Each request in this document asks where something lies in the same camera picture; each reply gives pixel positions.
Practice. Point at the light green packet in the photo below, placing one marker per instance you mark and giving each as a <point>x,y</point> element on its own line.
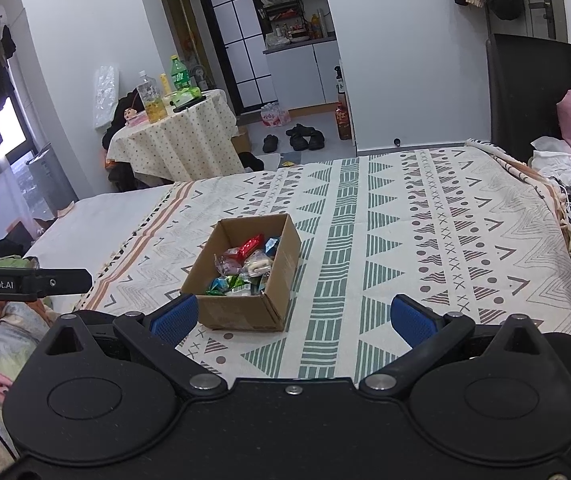
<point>188,95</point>

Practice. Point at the pack of water bottles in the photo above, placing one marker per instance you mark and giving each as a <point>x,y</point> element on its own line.
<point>274,115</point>

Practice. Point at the crumpled light clothing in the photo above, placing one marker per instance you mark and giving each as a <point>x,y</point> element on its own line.
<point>10,325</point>

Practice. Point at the grey bin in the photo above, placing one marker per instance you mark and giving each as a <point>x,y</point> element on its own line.
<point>53,180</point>

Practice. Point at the black chair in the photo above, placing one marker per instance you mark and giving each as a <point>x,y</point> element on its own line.
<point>525,95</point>

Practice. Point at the brown cardboard box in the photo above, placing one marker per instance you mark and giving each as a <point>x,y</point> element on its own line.
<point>245,310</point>

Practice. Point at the pink box with cartoon figure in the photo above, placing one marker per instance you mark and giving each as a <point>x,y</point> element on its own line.
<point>134,116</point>

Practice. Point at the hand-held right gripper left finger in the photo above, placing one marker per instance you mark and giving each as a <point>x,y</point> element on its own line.
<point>175,321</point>

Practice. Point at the white plastic bag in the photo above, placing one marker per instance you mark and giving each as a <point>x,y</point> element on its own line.
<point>555,160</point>

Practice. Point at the patterned woven blanket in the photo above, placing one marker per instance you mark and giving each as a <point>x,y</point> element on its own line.
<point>415,240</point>

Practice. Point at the cream bread packet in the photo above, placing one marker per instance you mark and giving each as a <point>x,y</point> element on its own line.
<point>258,263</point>

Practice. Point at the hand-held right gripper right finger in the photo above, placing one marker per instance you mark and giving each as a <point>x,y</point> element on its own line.
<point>413,321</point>

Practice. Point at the white bed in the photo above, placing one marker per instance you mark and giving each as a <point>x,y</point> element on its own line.
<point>90,230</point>

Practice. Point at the red drink bottle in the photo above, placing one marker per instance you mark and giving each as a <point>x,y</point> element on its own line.
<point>343,122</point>

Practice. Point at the bright green snack packet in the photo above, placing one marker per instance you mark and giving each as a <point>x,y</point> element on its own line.
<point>238,280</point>

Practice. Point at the round table with dotted cloth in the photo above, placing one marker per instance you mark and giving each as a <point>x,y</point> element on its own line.
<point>175,145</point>

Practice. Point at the black spray bottle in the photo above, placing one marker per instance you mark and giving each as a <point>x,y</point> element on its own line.
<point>340,85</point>

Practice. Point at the grey kitchen cabinet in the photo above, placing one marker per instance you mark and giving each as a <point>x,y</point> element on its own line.
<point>300,75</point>

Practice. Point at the bottle of yellow liquid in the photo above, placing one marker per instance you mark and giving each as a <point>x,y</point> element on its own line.
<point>150,100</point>

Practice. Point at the black-framed glass door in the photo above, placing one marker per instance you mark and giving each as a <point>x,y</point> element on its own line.
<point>235,40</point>

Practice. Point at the green soda bottle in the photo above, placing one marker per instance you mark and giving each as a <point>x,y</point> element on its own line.
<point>179,75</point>

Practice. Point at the black bag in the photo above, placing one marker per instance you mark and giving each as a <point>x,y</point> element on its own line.
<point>253,161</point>

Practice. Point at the black tray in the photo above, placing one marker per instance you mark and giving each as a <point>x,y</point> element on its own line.
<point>190,104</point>

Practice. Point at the clear purple snack packet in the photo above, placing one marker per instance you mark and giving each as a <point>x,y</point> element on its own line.
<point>228,263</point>

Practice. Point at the large blue snack packet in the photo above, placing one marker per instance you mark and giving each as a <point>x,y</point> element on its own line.
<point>272,246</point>

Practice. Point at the black shoe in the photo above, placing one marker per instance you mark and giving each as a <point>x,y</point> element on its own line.
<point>270,144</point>
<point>300,130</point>
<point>299,143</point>
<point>316,141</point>

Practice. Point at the small cardboard box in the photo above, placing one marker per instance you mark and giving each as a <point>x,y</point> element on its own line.
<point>240,142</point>

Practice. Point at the dark clothing pile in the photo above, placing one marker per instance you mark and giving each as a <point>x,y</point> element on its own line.
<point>115,130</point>

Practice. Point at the red snack packet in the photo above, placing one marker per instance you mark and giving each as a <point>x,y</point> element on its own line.
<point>251,246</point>

